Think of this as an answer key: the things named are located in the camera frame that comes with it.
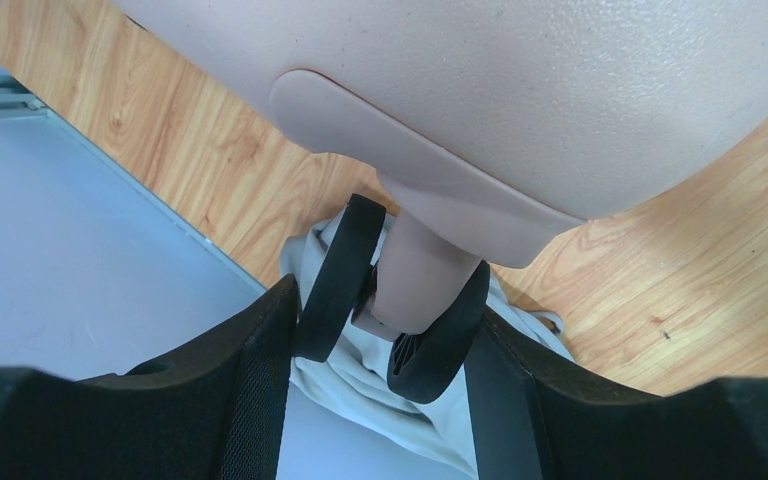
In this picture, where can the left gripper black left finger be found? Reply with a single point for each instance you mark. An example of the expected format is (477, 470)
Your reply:
(212, 408)

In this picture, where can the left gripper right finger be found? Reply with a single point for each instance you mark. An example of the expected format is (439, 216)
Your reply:
(537, 415)

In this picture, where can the pink hard-shell suitcase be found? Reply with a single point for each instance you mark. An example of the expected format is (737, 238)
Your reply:
(494, 125)

